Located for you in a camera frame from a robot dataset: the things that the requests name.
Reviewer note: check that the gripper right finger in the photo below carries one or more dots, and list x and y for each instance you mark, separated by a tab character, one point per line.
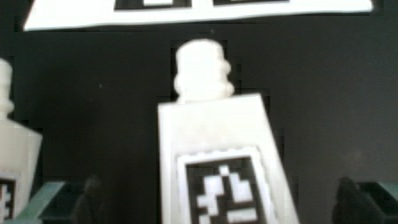
366	202

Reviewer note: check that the white stool leg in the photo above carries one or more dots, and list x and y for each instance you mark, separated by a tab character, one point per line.
20	143
222	179

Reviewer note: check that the white marker base plate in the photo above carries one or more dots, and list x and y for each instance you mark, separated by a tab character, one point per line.
66	14

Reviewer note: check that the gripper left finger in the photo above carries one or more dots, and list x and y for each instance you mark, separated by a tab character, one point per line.
66	204

